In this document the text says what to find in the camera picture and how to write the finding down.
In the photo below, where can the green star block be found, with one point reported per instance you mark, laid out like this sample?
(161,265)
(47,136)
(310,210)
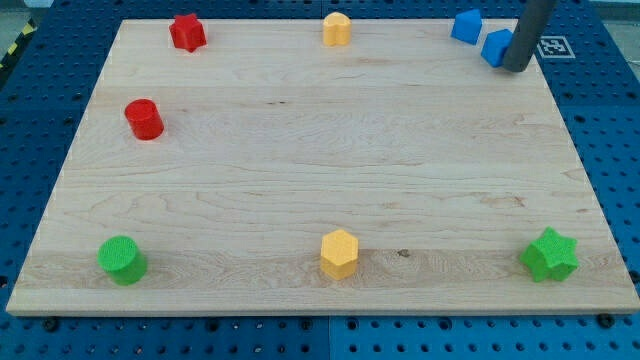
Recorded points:
(550,256)

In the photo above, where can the yellow black hazard tape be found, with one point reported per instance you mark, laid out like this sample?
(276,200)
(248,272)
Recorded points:
(17,48)

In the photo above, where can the white fiducial marker tag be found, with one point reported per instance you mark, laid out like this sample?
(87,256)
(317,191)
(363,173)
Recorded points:
(555,47)

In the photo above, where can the wooden board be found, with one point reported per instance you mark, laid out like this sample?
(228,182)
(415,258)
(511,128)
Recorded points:
(443,167)

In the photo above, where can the red cylinder block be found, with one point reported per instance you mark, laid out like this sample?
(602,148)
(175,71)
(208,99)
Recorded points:
(144,119)

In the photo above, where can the green cylinder block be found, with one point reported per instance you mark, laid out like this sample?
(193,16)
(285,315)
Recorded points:
(121,259)

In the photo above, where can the blue cube block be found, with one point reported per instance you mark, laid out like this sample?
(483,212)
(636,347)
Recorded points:
(495,46)

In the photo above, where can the grey cylindrical pointer rod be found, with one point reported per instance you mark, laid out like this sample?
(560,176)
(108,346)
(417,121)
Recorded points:
(527,33)

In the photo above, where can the yellow hexagon block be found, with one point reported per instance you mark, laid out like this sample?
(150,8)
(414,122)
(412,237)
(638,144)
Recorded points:
(339,254)

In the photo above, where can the red star block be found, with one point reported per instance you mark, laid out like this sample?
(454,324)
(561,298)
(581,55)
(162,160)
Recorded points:
(187,32)

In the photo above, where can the blue pentagon block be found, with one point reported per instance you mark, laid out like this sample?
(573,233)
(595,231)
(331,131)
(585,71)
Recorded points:
(467,26)

